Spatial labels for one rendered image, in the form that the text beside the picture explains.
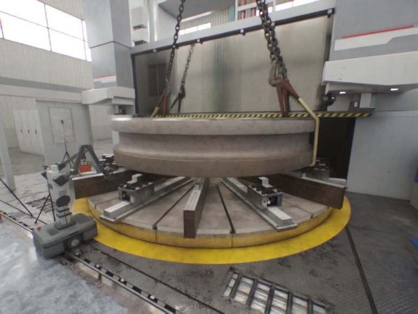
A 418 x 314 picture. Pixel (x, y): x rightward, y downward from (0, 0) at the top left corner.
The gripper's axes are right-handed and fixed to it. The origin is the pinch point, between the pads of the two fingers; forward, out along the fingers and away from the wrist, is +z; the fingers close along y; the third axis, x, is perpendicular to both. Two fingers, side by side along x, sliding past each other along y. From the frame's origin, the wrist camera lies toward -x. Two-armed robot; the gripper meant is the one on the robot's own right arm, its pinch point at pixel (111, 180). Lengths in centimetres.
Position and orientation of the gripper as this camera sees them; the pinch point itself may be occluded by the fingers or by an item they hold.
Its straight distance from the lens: 335.7
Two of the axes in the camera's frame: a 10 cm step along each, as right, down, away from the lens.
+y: -8.2, -1.1, 5.6
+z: 2.8, 7.7, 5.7
